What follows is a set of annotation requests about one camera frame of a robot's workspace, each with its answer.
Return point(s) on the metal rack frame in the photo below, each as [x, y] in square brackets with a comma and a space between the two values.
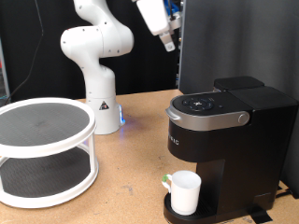
[3, 71]

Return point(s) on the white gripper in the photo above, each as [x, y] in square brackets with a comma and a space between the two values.
[154, 17]

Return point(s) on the white two-tier turntable shelf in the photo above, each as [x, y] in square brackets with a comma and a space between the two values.
[43, 124]

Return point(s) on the black Keurig coffee machine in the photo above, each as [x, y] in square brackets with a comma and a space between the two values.
[246, 149]

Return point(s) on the black tape strip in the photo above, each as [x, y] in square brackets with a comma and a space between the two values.
[260, 215]

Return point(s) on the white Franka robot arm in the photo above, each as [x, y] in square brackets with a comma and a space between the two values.
[99, 93]

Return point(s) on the gray partition panel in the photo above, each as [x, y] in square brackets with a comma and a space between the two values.
[236, 37]

